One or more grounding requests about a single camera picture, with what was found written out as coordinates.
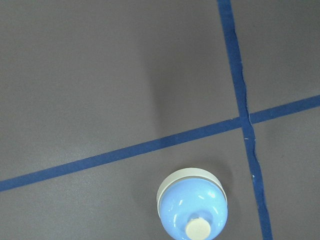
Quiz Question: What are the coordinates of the blue tape line near bell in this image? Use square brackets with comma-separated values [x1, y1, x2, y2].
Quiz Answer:
[0, 95, 320, 192]

